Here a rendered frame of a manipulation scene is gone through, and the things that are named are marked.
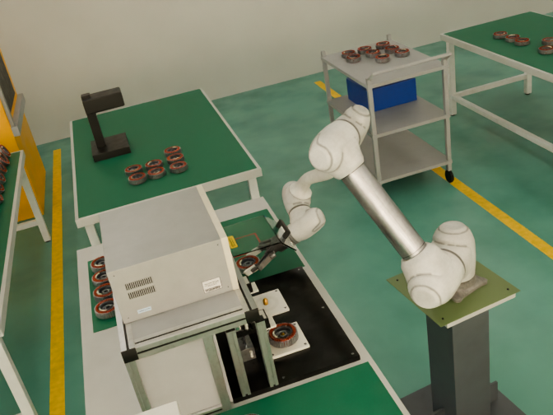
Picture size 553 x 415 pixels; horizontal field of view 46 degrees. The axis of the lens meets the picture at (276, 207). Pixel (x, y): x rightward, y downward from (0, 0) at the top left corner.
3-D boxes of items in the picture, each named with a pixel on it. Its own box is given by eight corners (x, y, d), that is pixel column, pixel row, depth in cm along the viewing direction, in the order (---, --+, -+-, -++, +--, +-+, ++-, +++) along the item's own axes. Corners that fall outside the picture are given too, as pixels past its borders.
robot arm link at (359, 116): (336, 129, 257) (320, 143, 248) (354, 93, 245) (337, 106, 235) (364, 147, 254) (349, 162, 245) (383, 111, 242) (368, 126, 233)
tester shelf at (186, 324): (216, 226, 268) (213, 216, 266) (260, 319, 210) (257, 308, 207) (109, 257, 260) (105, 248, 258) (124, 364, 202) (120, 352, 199)
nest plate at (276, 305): (278, 291, 273) (277, 288, 273) (289, 310, 260) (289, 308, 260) (243, 301, 270) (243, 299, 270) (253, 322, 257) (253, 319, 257)
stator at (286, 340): (292, 325, 250) (290, 318, 248) (303, 342, 240) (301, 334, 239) (265, 335, 247) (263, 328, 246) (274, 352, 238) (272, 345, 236)
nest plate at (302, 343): (296, 324, 252) (296, 321, 252) (309, 347, 239) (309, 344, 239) (259, 336, 250) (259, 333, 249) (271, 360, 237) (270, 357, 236)
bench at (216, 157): (220, 168, 582) (201, 87, 547) (281, 272, 423) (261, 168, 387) (96, 202, 562) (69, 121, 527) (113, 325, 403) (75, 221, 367)
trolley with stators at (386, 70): (397, 141, 569) (388, 25, 521) (458, 186, 482) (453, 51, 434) (333, 160, 558) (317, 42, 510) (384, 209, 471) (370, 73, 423)
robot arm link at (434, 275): (475, 276, 241) (455, 311, 226) (441, 289, 253) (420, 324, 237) (347, 109, 235) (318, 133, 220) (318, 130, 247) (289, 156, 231)
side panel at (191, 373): (230, 403, 224) (210, 329, 209) (232, 409, 222) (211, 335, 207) (150, 431, 219) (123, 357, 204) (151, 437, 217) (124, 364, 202)
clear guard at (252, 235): (278, 223, 274) (276, 211, 272) (296, 250, 254) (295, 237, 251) (203, 246, 269) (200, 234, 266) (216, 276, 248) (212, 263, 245)
